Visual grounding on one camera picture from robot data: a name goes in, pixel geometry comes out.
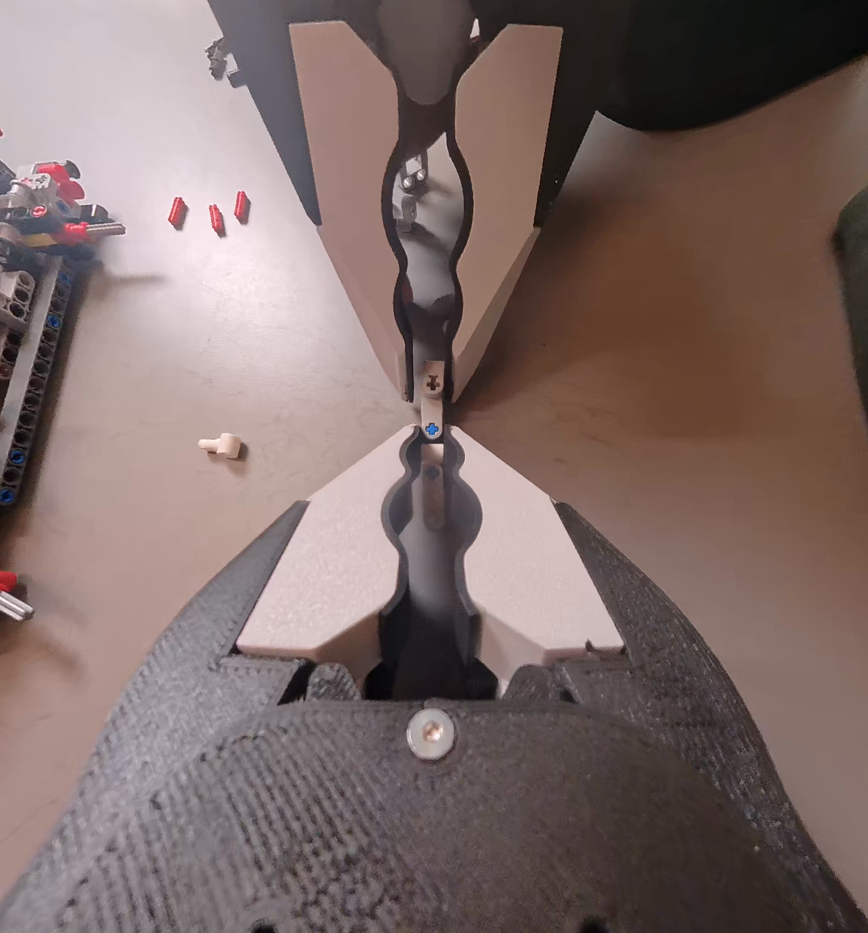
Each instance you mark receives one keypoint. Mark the tan lego pin connector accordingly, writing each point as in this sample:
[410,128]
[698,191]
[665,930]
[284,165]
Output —
[226,446]

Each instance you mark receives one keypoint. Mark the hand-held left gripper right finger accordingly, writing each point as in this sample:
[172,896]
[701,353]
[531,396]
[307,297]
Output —
[543,576]

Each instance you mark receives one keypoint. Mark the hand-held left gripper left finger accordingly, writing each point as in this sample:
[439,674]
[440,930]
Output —
[310,583]

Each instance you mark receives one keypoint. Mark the grey flat lego connector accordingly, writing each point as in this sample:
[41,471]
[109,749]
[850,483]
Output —
[415,175]

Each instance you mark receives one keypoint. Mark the cluster of black lego pins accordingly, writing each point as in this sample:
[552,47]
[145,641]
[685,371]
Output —
[221,62]

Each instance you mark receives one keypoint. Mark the partly built lego car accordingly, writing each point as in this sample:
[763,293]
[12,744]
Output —
[11,306]

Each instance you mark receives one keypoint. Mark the red lego pin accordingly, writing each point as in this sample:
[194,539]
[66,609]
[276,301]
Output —
[216,219]
[241,206]
[177,211]

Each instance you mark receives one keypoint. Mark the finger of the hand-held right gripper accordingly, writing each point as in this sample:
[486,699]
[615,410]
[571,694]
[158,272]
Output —
[506,146]
[346,146]

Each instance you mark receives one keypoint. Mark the small light grey thin liftarm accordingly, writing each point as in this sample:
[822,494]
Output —
[434,379]

